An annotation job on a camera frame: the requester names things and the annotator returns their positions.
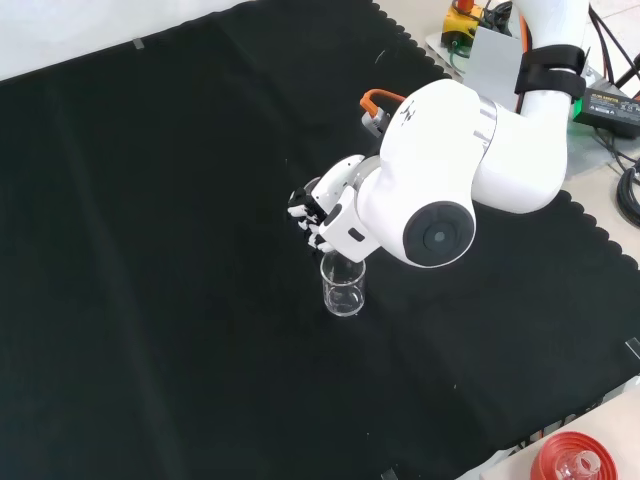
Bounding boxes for green cable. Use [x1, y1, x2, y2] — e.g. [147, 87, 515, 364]
[448, 42, 470, 77]

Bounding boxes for black cable coil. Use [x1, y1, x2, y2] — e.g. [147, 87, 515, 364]
[615, 159, 640, 227]

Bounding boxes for pale board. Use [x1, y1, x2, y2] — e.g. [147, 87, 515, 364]
[462, 24, 526, 115]

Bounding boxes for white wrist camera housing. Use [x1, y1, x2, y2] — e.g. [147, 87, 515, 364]
[318, 202, 375, 263]

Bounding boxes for red ribbed round dish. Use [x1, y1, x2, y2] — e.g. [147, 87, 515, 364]
[529, 430, 617, 480]

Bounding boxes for black bench cloth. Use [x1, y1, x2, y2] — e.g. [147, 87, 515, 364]
[0, 0, 640, 480]

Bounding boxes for black power adapter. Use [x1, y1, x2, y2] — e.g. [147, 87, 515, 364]
[571, 87, 640, 140]

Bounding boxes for yellow stop button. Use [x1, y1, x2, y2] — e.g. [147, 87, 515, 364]
[443, 0, 485, 47]

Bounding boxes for tall clear glass beaker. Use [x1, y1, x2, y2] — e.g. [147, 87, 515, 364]
[319, 251, 368, 318]

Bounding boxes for orange cable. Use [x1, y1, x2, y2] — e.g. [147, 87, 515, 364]
[359, 88, 409, 117]
[588, 0, 620, 86]

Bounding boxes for small clear glass flask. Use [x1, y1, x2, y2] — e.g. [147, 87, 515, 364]
[556, 450, 602, 480]

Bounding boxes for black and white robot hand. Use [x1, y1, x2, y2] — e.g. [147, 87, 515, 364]
[287, 154, 367, 254]

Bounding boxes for grey metal base plate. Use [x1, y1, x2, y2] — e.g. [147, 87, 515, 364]
[424, 29, 640, 180]

